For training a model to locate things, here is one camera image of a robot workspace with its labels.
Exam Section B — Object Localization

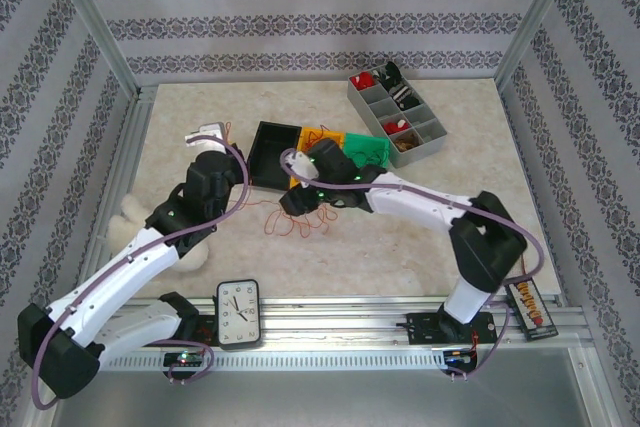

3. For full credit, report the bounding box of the thin red cable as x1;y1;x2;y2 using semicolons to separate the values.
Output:
222;121;342;240

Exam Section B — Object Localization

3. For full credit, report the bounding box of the thin dark cable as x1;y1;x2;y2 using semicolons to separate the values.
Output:
347;143;391;169

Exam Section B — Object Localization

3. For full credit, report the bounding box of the green plastic bin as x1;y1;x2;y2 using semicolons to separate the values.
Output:
342;131;392;171

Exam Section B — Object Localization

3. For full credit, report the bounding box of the yellow plastic bin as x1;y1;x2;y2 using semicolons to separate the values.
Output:
289;125;347;189

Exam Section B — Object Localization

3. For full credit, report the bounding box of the black plastic bin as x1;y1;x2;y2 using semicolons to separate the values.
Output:
248;120;304;192

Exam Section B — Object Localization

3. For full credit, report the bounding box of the red and white item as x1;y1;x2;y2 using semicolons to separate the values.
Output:
382;116;411;136

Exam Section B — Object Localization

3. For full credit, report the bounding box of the grey compartment organizer tray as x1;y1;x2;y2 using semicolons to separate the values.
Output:
347;66;446;169

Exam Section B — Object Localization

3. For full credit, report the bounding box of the brown item in organizer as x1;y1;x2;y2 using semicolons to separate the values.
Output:
392;130;424;152

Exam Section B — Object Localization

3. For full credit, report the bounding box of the white plush toy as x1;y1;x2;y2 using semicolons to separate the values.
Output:
108;194;207;274

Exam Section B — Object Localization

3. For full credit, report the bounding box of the black white striped item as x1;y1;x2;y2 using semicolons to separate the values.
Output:
389;84;419;108

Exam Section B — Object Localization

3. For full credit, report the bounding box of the black item in organizer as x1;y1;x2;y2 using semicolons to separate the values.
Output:
377;61;405;86

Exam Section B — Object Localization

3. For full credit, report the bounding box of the black rectangular analog clock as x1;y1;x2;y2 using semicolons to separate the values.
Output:
215;278;265;351

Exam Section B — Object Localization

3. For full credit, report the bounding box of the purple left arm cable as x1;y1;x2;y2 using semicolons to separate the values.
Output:
30;134;250;411

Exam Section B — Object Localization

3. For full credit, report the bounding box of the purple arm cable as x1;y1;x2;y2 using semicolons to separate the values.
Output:
30;134;250;411
280;147;545;384

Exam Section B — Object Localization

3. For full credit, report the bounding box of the aluminium side rail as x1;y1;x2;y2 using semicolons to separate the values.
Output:
74;86;159;308

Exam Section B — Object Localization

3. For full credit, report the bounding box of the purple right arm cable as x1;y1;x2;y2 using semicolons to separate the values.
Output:
280;147;545;384

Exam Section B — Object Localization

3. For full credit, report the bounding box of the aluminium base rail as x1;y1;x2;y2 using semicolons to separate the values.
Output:
47;294;594;352

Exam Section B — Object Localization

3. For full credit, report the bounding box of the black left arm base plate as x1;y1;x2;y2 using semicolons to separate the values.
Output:
139;314;221;348

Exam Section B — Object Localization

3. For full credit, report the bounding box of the grey slotted cable duct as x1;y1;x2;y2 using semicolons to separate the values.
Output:
67;350;449;373

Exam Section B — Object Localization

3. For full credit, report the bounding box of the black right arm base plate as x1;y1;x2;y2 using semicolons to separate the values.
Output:
403;310;497;349

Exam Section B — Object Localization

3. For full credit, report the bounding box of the aluminium frame post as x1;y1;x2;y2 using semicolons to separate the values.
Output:
39;0;142;98
492;0;586;84

